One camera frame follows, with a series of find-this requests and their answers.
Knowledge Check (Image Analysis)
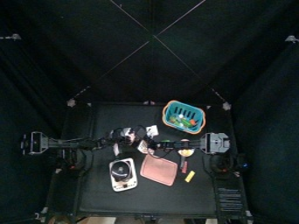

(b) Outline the black vertical centre post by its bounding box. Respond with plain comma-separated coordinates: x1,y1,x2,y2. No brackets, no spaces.
143,0,156,106

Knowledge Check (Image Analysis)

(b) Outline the spoon with dark handle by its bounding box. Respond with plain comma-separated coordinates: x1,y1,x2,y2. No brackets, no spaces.
178,138,196,172

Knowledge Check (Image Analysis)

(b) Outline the pink plastic tray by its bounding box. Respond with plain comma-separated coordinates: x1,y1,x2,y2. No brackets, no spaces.
139,153,179,187

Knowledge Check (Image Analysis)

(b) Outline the white kitchen scale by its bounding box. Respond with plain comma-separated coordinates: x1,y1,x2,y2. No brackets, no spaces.
108,157,139,193

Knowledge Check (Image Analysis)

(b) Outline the small yellow toy block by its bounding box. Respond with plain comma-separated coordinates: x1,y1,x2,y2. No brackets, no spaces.
183,170,196,184

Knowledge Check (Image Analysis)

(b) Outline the beige wooden toy block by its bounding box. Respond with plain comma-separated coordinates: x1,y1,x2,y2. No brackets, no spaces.
118,126,138,144

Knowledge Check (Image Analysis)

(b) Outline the teal basket orange rim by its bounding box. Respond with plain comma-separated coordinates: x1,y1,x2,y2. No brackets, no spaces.
162,100,207,136

